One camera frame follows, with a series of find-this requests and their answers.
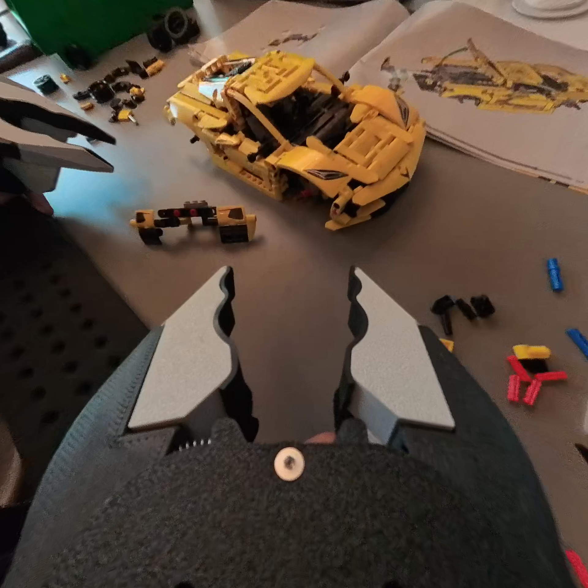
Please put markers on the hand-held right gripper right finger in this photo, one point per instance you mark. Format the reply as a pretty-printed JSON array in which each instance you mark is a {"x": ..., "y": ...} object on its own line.
[{"x": 395, "y": 367}]

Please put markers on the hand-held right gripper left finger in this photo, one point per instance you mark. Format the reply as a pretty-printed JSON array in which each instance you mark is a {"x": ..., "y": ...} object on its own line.
[{"x": 183, "y": 367}]

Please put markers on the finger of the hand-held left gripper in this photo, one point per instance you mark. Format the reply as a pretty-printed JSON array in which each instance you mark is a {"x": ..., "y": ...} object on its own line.
[
  {"x": 55, "y": 151},
  {"x": 32, "y": 103}
]

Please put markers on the yellow black bumper assembly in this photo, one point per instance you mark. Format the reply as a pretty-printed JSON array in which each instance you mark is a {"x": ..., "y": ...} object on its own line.
[{"x": 234, "y": 218}]

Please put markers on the yellow brick car model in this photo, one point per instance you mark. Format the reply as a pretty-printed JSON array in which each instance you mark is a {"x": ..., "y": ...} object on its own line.
[{"x": 367, "y": 138}]

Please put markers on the grey desk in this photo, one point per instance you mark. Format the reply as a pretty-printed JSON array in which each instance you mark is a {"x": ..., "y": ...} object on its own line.
[{"x": 321, "y": 257}]

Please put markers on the person's left hand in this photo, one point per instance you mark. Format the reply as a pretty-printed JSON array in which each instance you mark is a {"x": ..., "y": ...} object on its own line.
[{"x": 43, "y": 205}]

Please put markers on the small black round piece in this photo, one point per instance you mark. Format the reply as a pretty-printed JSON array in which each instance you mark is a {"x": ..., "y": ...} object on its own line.
[{"x": 45, "y": 84}]

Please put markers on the small yellow brick piece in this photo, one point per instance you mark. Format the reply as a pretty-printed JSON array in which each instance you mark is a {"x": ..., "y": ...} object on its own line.
[{"x": 447, "y": 345}]

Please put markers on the pile of small black yellow pieces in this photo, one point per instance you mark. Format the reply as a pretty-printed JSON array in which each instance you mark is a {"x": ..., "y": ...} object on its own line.
[{"x": 103, "y": 92}]

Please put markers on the green plastic bin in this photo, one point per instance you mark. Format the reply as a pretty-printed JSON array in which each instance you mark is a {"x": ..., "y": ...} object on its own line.
[{"x": 92, "y": 23}]

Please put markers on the dark perforated panel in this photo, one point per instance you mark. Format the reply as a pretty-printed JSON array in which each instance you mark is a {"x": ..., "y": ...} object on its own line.
[{"x": 55, "y": 330}]

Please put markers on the red yellow brick assembly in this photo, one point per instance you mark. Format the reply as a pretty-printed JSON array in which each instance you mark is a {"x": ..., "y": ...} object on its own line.
[{"x": 530, "y": 353}]

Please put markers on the blue pin piece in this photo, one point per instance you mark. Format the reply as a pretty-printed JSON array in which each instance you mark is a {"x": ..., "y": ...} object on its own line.
[{"x": 555, "y": 274}]

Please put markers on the open instruction booklet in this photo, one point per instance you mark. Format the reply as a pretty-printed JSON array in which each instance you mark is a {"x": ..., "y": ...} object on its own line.
[{"x": 482, "y": 133}]

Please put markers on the red brick piece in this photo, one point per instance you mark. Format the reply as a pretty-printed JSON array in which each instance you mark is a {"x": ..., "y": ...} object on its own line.
[{"x": 578, "y": 567}]

